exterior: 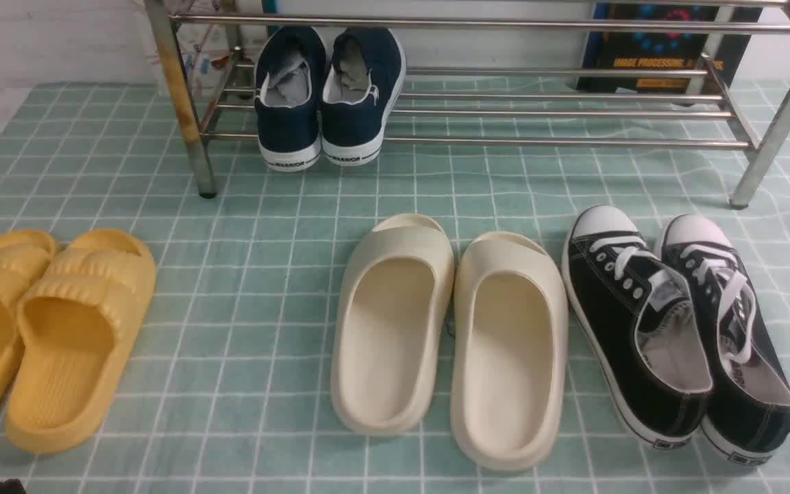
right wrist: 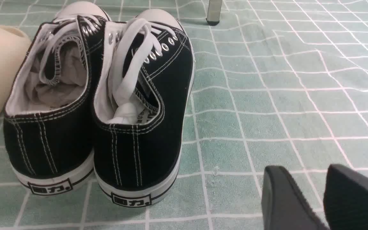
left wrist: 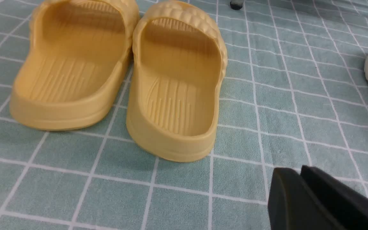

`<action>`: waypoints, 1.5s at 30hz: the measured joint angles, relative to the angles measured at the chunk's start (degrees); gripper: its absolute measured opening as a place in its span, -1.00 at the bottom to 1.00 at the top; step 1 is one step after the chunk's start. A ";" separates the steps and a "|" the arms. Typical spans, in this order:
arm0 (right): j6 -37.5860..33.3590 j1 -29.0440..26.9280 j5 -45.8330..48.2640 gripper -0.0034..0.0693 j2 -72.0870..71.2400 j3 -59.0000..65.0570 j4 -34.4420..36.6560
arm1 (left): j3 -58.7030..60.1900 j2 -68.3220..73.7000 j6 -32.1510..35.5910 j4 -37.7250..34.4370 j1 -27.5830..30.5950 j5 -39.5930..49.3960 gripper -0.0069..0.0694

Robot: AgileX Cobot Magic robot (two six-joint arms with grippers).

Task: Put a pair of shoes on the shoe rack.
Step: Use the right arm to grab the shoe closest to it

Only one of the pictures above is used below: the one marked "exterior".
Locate left navy blue sneaker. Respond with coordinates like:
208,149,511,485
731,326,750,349
253,26,327,172

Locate green checkered floor cloth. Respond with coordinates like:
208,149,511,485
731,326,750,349
0,84,790,493

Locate right yellow rubber slipper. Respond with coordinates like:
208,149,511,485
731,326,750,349
5,229,157,454

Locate navy blue sneaker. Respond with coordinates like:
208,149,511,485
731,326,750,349
320,26,407,167
253,26,327,172

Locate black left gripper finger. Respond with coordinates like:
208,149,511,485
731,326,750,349
0,479,26,494

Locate cream rubber slipper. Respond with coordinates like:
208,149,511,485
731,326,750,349
330,213,455,436
449,231,568,472

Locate stainless steel shoe rack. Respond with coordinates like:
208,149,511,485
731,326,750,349
143,1,790,210

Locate left cream rubber slipper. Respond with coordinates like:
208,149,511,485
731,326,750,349
330,213,455,436

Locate dark image processing book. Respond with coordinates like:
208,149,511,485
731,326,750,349
573,1,763,94

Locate right navy blue sneaker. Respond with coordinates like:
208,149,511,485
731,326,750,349
320,26,407,167

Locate right cream rubber slipper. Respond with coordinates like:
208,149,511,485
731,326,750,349
449,231,568,472

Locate patterned bag behind rack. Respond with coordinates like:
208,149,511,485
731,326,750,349
132,1,277,98

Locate black canvas sneaker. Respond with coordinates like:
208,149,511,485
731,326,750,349
560,205,714,450
655,215,790,468

